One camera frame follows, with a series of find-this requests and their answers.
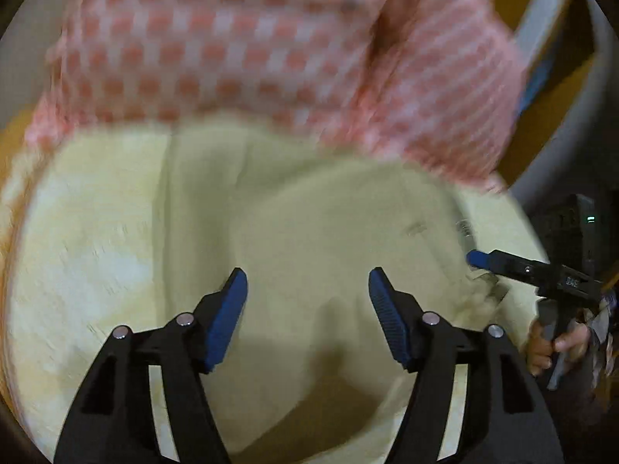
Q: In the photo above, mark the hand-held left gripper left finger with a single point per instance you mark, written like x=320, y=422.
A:
x=227, y=314

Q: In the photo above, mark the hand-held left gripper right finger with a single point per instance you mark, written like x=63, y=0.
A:
x=389, y=314

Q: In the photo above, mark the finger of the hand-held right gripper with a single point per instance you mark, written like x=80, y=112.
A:
x=479, y=258

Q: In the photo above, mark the pale yellow pants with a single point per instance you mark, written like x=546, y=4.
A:
x=271, y=232

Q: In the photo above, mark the person's right forearm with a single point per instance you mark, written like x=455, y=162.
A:
x=602, y=343

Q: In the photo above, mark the person's right hand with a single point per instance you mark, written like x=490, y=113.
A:
x=544, y=343

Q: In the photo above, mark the white curved furniture edge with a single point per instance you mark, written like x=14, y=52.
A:
x=575, y=82

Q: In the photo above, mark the blue object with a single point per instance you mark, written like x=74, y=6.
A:
x=534, y=84

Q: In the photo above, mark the pink checkered cloth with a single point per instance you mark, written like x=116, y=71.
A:
x=251, y=43

